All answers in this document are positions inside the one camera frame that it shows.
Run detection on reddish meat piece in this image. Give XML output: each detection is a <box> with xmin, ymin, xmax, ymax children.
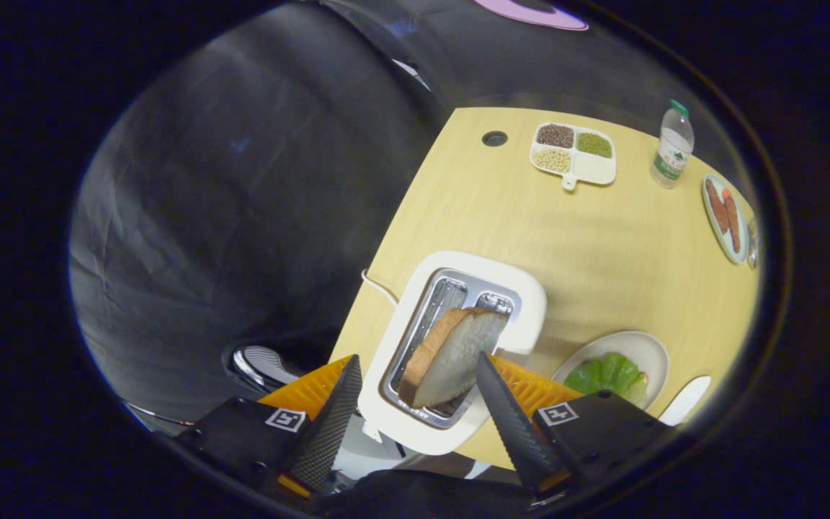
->
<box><xmin>720</xmin><ymin>188</ymin><xmax>742</xmax><ymax>254</ymax></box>

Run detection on brown meat piece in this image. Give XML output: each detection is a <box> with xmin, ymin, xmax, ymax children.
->
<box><xmin>705</xmin><ymin>179</ymin><xmax>731</xmax><ymax>234</ymax></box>

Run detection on white square plate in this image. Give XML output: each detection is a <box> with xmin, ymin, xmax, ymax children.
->
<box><xmin>658</xmin><ymin>375</ymin><xmax>713</xmax><ymax>428</ymax></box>

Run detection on round beige plate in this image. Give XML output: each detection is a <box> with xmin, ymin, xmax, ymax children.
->
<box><xmin>550</xmin><ymin>331</ymin><xmax>671</xmax><ymax>412</ymax></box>

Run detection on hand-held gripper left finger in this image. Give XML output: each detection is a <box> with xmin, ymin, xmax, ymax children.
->
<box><xmin>174</xmin><ymin>355</ymin><xmax>363</xmax><ymax>502</ymax></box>

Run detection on black office chair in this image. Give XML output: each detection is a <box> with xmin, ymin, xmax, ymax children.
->
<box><xmin>223</xmin><ymin>345</ymin><xmax>302</xmax><ymax>394</ymax></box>

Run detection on plain bread slice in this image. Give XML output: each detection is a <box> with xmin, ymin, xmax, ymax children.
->
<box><xmin>398</xmin><ymin>306</ymin><xmax>512</xmax><ymax>410</ymax></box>

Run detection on white toaster cable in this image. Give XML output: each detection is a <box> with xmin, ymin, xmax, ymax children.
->
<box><xmin>360</xmin><ymin>268</ymin><xmax>402</xmax><ymax>308</ymax></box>

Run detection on light blue round plate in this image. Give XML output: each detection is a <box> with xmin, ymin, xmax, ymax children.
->
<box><xmin>701</xmin><ymin>173</ymin><xmax>751</xmax><ymax>266</ymax></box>

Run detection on clear plastic water bottle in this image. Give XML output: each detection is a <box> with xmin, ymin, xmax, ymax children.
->
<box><xmin>649</xmin><ymin>99</ymin><xmax>696</xmax><ymax>190</ymax></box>

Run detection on green lettuce leaf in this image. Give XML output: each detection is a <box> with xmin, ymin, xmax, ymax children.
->
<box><xmin>564</xmin><ymin>352</ymin><xmax>647</xmax><ymax>409</ymax></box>

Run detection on white toaster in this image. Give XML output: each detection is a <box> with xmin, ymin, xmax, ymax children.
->
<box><xmin>357</xmin><ymin>251</ymin><xmax>548</xmax><ymax>457</ymax></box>

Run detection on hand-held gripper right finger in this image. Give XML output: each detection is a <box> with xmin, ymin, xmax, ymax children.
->
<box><xmin>476</xmin><ymin>352</ymin><xmax>675</xmax><ymax>498</ymax></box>

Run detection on white divided snack tray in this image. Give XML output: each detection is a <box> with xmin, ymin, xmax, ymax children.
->
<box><xmin>528</xmin><ymin>123</ymin><xmax>617</xmax><ymax>192</ymax></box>

